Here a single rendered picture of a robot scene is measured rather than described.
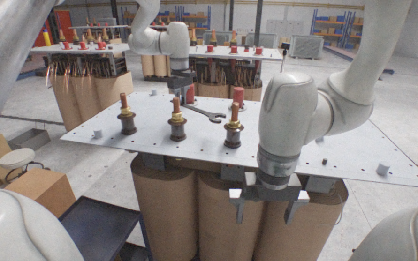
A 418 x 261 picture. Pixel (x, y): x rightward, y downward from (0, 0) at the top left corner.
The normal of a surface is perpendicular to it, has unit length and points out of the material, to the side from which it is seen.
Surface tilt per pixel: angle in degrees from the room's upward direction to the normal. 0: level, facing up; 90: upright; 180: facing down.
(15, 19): 72
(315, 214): 90
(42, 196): 90
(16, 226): 59
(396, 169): 0
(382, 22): 133
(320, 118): 81
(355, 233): 0
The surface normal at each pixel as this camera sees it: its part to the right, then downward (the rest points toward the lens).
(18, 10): 0.87, -0.07
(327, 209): -0.15, 0.47
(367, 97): 0.22, 0.11
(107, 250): 0.02, -0.88
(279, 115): -0.58, 0.29
